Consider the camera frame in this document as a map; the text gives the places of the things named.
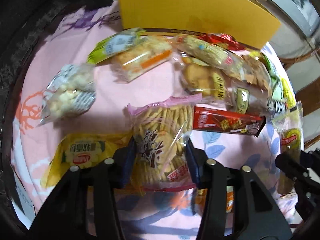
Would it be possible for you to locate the rice crackers pink bag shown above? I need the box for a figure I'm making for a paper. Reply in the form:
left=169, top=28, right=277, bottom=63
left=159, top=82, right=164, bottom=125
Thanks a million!
left=127, top=94, right=202, bottom=192

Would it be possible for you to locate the white paper sheet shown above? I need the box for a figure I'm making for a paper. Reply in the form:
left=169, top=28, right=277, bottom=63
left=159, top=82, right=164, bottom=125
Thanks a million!
left=14, top=172, right=36, bottom=228

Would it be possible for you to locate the small orange snack packet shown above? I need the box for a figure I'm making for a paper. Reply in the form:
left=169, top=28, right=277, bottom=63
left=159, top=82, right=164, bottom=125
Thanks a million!
left=191, top=186, right=234, bottom=216

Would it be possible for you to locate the yellow corn snack bag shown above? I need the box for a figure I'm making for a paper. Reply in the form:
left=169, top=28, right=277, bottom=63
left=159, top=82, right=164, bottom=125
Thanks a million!
left=40, top=131, right=132, bottom=189

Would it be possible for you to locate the yellow grain bar pack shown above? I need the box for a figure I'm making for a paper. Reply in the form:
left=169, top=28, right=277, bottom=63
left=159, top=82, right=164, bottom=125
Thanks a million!
left=272, top=101, right=303, bottom=162

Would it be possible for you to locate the red chocolate bar wrapper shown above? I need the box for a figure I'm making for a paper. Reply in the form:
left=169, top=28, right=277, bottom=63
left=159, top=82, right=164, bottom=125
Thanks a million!
left=193, top=106, right=266, bottom=137

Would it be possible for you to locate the yellow strip snack packet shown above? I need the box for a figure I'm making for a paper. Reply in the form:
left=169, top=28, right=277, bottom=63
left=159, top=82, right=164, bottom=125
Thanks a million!
left=281, top=77, right=296, bottom=109

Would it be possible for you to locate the pink patterned tablecloth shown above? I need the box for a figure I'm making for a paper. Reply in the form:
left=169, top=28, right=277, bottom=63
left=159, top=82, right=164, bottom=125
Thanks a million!
left=11, top=4, right=280, bottom=239

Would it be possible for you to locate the dark biscuit pack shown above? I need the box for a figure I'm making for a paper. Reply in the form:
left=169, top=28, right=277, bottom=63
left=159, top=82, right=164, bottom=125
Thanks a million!
left=231, top=51, right=287, bottom=117

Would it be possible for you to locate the white puff balls bag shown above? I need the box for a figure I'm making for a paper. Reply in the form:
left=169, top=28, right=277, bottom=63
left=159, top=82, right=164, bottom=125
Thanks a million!
left=40, top=63, right=96, bottom=125

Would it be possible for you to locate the brown cookie pack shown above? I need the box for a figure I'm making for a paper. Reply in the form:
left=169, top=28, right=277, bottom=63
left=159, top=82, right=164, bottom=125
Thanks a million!
left=178, top=51, right=233, bottom=106

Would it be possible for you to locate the red foil snack packet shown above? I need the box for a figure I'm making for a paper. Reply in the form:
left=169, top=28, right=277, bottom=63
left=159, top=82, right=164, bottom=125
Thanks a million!
left=198, top=34, right=246, bottom=51

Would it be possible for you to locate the green white snack packet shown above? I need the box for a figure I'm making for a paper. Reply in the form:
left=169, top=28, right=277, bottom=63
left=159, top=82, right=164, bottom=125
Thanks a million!
left=87, top=28, right=145, bottom=64

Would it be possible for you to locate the beige grain roll pack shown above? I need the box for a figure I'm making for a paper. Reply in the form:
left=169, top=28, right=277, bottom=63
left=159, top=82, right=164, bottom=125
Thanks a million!
left=171, top=34, right=244, bottom=72

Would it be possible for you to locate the orange sandwich cracker pack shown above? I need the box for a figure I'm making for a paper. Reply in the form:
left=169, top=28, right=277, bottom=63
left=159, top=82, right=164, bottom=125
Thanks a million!
left=113, top=36, right=172, bottom=82

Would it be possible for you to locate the yellow cardboard storage box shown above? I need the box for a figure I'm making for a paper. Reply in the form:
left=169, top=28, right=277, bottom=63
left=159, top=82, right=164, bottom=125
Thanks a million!
left=119, top=0, right=281, bottom=49

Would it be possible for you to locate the framed ink painting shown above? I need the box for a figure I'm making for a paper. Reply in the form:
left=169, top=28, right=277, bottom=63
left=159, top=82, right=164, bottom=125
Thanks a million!
left=271, top=0, right=319, bottom=37

